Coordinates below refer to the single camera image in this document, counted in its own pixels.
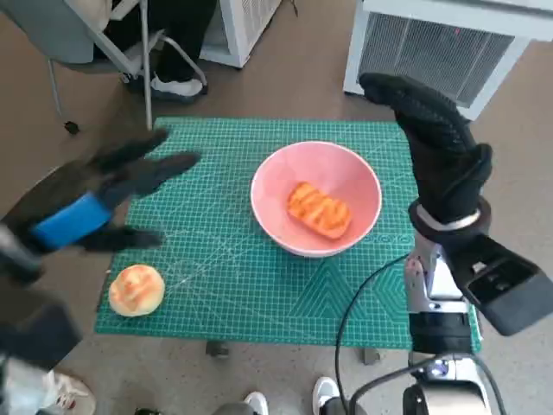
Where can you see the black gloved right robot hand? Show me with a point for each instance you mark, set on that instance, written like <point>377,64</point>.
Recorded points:
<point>445,164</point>

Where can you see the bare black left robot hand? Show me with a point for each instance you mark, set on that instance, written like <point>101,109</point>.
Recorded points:
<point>73,220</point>

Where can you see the round pale toy bun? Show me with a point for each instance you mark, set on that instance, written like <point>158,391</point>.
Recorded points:
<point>136,291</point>

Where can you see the long orange toy bread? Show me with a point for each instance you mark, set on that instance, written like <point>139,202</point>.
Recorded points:
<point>319,212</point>

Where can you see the pink bowl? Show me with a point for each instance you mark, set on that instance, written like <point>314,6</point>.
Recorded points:
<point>276,194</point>

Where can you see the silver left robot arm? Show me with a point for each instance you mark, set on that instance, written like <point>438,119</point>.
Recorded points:
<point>17,259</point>

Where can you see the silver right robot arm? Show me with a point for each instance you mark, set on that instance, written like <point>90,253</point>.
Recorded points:
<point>436,328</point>

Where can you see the large white grille appliance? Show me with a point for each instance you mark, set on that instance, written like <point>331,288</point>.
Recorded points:
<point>432,47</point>

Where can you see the green cutting mat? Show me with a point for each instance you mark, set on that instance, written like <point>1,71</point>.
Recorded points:
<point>216,276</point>

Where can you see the person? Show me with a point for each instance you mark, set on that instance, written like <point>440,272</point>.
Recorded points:
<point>69,393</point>
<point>181,34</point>

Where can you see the grey metal chair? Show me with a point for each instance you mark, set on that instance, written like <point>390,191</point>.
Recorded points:
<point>52,39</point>

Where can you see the small white grille appliance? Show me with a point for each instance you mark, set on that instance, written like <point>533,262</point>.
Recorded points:
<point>242,26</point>

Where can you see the white shoe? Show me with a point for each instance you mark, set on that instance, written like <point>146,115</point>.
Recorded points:
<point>324,393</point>
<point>257,402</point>

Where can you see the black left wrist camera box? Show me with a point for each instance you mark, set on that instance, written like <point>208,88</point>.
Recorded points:
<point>39,337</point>

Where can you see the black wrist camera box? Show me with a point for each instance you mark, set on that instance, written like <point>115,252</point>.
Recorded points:
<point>501,285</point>
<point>39,337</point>

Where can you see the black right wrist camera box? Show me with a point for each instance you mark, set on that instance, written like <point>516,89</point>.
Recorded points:
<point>501,285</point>

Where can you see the grey table bracket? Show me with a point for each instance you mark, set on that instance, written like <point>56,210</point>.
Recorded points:
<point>370,356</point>

